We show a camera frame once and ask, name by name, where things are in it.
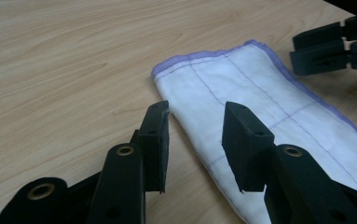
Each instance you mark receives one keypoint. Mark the white cloth with purple edge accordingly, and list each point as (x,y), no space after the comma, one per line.
(247,84)

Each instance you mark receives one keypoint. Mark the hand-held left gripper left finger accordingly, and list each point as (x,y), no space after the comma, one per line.
(153,149)

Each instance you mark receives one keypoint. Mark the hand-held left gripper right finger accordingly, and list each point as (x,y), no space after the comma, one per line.
(247,149)

